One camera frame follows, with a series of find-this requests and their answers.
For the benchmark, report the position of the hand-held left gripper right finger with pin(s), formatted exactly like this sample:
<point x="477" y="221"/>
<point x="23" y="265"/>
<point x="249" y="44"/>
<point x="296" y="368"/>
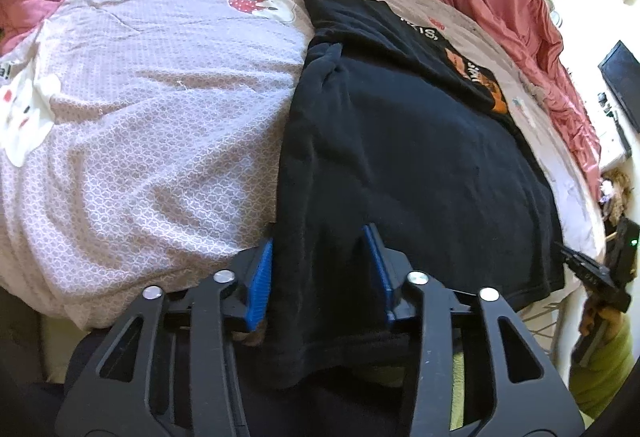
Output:
<point x="377" y="267"/>

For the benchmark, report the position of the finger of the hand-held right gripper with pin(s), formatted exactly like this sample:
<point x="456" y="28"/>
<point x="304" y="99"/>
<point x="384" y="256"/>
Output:
<point x="582" y="264"/>

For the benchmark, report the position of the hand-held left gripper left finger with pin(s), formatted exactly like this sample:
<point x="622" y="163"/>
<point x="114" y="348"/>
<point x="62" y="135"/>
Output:
<point x="260" y="287"/>

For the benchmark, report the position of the black shirt with orange cuffs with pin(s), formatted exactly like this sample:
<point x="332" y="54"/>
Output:
<point x="410" y="157"/>

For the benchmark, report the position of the person's right forearm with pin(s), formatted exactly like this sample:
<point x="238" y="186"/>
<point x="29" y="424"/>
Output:
<point x="607" y="367"/>

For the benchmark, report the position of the person's right hand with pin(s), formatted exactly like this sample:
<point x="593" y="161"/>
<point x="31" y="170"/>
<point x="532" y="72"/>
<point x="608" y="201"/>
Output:
<point x="600" y="314"/>

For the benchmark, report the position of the brown fuzzy object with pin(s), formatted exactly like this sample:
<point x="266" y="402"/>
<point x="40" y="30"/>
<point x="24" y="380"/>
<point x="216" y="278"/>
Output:
<point x="617" y="189"/>

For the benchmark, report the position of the white cabinet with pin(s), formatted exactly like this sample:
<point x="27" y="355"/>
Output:
<point x="612" y="152"/>

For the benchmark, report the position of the green cloth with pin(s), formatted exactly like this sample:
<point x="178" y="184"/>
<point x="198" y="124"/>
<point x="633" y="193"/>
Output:
<point x="457" y="397"/>

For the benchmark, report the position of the black television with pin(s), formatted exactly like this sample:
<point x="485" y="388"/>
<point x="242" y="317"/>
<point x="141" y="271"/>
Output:
<point x="622" y="82"/>

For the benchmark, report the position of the lilac printed bed sheet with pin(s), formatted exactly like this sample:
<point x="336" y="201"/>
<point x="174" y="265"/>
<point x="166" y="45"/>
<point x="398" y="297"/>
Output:
<point x="150" y="127"/>

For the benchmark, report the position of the dark cloth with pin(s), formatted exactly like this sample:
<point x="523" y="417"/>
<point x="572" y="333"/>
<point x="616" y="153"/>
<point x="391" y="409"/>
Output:
<point x="30" y="402"/>

